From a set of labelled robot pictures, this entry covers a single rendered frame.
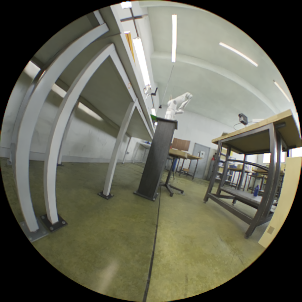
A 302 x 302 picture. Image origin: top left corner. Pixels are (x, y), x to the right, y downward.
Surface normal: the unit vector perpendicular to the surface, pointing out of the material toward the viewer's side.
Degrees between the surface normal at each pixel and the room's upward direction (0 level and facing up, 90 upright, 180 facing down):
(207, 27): 180
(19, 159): 90
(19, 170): 90
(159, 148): 90
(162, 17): 180
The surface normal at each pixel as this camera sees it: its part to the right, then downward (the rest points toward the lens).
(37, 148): 0.95, 0.27
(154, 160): -0.24, -0.14
